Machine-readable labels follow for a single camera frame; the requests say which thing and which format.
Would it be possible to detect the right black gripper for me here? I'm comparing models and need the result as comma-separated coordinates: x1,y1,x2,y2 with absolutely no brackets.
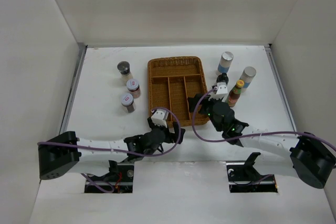
188,93,223,132

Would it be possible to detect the red chili sauce bottle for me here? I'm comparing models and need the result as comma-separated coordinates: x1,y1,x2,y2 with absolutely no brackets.
226,79,245,107

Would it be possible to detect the white-lid brown sauce jar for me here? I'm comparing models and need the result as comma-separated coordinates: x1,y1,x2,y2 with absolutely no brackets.
120,93,135,113

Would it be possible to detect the white-lid dark sauce jar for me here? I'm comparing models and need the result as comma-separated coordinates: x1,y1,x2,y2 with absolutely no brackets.
126,79,141,99

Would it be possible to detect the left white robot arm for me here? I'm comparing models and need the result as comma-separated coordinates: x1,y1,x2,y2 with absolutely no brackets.
38,111,185,182

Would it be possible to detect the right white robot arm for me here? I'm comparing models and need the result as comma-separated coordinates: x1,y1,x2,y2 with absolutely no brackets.
187,87,335,189

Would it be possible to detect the black-top white powder shaker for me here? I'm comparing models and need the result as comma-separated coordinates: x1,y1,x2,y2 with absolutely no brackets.
216,73,229,86

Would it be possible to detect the brown wicker divided basket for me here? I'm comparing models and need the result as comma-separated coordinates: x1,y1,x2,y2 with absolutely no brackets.
148,56,207,127

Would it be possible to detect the silver-cap blue-label tall jar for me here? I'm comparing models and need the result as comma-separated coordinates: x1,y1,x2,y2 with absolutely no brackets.
217,51,234,74

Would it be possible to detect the silver-cap blue-label grain jar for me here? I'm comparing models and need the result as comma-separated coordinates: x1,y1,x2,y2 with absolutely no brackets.
240,66,257,93

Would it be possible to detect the black-cap white powder grinder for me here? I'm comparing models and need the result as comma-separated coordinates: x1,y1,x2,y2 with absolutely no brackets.
117,61,133,84

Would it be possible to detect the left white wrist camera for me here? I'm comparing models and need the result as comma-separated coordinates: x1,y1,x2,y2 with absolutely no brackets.
151,109,169,128

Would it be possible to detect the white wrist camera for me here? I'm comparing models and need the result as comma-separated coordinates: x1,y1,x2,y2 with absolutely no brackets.
213,83,228,100
151,109,169,128

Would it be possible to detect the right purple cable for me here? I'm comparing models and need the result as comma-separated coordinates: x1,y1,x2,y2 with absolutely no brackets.
192,87,336,154

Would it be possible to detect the purple cable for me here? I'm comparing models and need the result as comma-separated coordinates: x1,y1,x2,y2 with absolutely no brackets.
192,87,336,154
37,106,184,193

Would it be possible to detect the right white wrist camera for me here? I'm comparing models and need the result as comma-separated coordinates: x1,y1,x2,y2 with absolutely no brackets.
213,83,228,100

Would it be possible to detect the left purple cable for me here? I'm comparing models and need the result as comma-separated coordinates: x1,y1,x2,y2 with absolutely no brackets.
37,106,184,193

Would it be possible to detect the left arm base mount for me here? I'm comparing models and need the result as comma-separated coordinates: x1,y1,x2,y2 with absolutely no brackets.
84,162,134,194

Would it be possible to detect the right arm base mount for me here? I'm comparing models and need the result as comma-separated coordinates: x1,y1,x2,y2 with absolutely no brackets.
226,152,278,193

